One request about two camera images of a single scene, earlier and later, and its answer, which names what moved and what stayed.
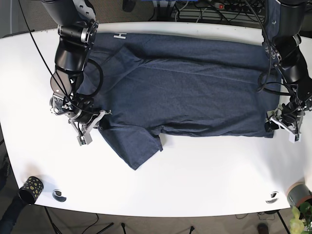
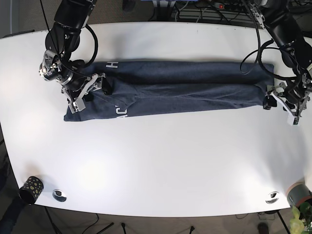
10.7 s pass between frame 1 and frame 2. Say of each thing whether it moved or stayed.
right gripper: moved
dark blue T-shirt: moved
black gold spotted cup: stayed
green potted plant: stayed
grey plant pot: stayed
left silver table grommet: stayed
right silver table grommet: stayed
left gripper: moved
